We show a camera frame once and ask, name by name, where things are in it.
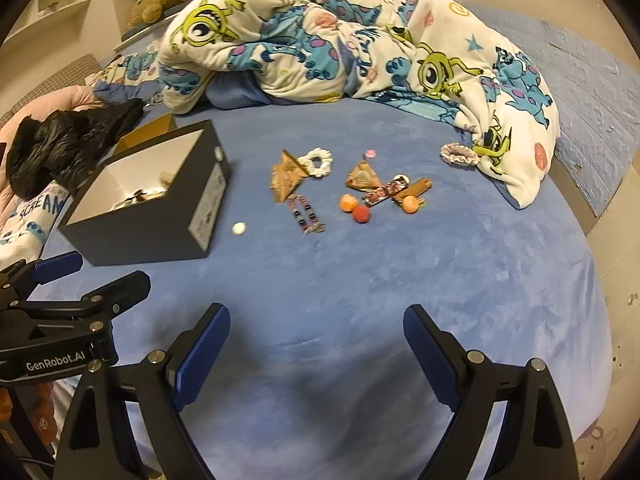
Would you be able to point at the black storage box white inside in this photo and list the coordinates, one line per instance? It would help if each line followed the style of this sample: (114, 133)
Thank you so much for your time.
(150, 230)

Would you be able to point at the pink quilt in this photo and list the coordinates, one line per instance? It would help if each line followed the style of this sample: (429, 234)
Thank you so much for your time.
(45, 102)

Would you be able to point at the white wall shelf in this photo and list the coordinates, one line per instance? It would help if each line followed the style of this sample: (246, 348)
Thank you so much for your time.
(45, 20)

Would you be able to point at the black puffer jacket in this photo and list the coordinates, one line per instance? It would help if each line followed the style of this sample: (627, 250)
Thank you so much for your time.
(60, 140)

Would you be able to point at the small white round button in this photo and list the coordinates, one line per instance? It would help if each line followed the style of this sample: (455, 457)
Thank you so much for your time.
(239, 228)

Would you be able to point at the grey checked headboard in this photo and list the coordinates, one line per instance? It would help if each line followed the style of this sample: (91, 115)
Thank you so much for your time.
(50, 80)

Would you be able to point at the person's left hand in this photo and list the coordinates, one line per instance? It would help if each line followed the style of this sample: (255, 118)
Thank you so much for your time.
(44, 412)

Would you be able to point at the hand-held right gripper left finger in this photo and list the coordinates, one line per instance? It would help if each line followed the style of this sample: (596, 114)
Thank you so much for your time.
(202, 355)

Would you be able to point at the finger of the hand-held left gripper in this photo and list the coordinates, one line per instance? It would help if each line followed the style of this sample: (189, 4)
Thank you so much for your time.
(120, 290)
(60, 265)

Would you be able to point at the red crochet ball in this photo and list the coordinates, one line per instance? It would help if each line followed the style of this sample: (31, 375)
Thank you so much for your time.
(361, 214)

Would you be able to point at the pink scrunchie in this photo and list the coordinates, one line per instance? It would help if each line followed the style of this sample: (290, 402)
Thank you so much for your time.
(450, 152)

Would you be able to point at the white lettered printed pillow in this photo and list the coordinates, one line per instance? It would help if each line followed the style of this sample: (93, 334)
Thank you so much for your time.
(30, 215)

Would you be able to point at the white scrunchie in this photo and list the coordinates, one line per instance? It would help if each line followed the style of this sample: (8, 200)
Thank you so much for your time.
(308, 162)

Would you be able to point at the white cartoon printed blanket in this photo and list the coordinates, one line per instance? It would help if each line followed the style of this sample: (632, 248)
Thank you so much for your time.
(300, 35)

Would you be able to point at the blue bed sheet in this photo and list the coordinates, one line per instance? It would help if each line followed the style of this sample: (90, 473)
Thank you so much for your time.
(350, 285)

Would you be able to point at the brown cardboard box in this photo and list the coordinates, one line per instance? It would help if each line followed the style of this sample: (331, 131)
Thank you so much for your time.
(150, 132)

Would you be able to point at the rose gold tube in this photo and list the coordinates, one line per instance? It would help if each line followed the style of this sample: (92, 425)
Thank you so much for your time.
(417, 187)

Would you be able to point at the blue trimmed printed pillow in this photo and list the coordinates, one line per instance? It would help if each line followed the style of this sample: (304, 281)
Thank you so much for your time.
(130, 67)

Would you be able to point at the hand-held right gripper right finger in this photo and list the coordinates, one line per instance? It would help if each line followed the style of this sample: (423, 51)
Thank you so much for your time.
(427, 355)

